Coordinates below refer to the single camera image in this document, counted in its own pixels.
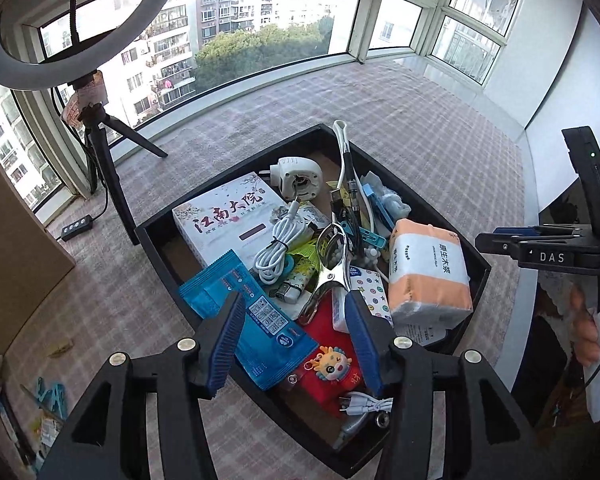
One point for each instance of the person's right hand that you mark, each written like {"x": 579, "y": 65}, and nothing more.
{"x": 583, "y": 331}

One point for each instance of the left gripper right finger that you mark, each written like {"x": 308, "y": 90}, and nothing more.
{"x": 486, "y": 434}

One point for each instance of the red dragon pouch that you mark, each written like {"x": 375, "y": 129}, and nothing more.
{"x": 332, "y": 369}

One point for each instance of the white round device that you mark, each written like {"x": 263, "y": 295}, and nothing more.
{"x": 297, "y": 178}

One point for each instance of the ring light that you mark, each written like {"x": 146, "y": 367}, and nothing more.
{"x": 29, "y": 72}

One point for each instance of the wooden clothespin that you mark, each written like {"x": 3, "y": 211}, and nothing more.
{"x": 59, "y": 348}

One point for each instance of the black cable remote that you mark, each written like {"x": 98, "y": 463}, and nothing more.
{"x": 76, "y": 228}

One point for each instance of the wooden board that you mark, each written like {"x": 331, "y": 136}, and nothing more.
{"x": 32, "y": 263}

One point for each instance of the orange tissue pack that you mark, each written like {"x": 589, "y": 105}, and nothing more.
{"x": 428, "y": 279}

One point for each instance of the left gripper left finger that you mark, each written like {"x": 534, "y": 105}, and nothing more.
{"x": 105, "y": 436}

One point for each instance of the blue wet wipes pack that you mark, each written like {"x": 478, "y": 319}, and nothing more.
{"x": 271, "y": 345}

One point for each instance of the metal clamp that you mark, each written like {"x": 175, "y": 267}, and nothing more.
{"x": 332, "y": 248}

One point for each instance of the teal plastic clothespin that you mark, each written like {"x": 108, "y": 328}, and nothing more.
{"x": 52, "y": 397}

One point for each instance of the white gift box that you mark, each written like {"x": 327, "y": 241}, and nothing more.
{"x": 238, "y": 215}

